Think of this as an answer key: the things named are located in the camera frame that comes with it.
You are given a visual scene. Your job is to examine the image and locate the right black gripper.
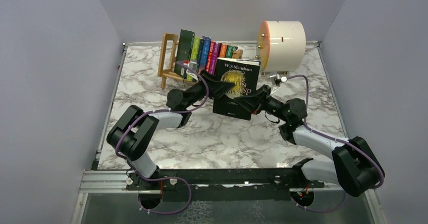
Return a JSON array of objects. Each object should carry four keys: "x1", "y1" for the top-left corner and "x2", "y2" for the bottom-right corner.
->
[{"x1": 233, "y1": 85, "x2": 289, "y2": 123}]

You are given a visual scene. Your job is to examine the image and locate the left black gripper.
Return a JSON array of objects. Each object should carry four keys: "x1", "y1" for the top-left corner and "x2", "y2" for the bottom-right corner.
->
[{"x1": 183, "y1": 70, "x2": 236, "y2": 109}]

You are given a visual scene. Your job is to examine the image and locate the red 13-storey treehouse book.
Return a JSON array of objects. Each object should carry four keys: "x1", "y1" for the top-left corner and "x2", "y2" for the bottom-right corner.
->
[{"x1": 205, "y1": 41, "x2": 216, "y2": 73}]

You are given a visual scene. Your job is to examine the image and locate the black bottom book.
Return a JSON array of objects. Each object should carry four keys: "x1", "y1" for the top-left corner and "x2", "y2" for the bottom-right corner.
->
[{"x1": 212, "y1": 58, "x2": 261, "y2": 121}]

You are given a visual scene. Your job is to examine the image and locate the green 104-storey treehouse book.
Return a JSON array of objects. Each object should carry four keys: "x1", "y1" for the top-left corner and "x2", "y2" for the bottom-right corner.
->
[{"x1": 226, "y1": 45, "x2": 234, "y2": 58}]

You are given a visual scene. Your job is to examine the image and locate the orange Huckleberry Finn book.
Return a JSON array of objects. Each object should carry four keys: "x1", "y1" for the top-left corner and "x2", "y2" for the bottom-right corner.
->
[{"x1": 232, "y1": 49, "x2": 243, "y2": 59}]

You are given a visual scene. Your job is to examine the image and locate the orange 78-storey treehouse book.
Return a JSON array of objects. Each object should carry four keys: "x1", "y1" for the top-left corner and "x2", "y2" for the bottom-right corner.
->
[{"x1": 218, "y1": 43, "x2": 228, "y2": 58}]

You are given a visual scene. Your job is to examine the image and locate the purple 117-storey treehouse book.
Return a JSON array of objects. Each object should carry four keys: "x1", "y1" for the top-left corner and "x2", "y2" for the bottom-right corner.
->
[{"x1": 209, "y1": 42, "x2": 222, "y2": 75}]

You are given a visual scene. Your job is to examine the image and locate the lime green 65-storey treehouse book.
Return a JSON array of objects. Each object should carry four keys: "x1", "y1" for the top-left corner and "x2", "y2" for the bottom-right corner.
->
[{"x1": 190, "y1": 37, "x2": 200, "y2": 62}]

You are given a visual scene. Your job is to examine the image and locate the dark green forest cover book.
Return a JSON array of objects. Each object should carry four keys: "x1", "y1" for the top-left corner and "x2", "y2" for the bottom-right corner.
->
[{"x1": 174, "y1": 29, "x2": 195, "y2": 80}]

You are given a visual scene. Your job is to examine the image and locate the blue sunset cover book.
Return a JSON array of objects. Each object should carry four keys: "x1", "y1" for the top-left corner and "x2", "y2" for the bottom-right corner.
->
[{"x1": 198, "y1": 36, "x2": 211, "y2": 72}]

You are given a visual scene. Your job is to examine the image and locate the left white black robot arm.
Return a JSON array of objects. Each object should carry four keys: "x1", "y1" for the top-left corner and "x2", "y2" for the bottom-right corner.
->
[{"x1": 106, "y1": 71, "x2": 235, "y2": 189}]

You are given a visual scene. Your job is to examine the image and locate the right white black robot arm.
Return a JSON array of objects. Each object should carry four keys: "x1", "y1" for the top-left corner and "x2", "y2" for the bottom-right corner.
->
[{"x1": 234, "y1": 85, "x2": 385, "y2": 197}]

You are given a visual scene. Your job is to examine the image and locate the white cylindrical drum box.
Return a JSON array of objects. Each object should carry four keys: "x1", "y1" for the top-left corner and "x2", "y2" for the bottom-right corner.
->
[{"x1": 256, "y1": 21, "x2": 306, "y2": 74}]

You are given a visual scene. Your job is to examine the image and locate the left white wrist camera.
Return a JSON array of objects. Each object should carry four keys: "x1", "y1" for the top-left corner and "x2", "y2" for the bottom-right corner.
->
[{"x1": 186, "y1": 60, "x2": 198, "y2": 82}]

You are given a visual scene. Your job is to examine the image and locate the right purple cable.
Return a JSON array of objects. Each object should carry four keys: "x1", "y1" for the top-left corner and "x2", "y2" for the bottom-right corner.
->
[{"x1": 276, "y1": 75, "x2": 386, "y2": 214}]

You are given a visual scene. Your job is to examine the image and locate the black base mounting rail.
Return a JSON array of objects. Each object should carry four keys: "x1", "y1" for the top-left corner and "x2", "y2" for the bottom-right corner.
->
[{"x1": 126, "y1": 167, "x2": 325, "y2": 202}]

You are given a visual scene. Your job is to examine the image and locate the aluminium table frame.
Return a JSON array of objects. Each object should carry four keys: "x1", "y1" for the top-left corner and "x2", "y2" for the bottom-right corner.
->
[{"x1": 72, "y1": 41, "x2": 385, "y2": 223}]

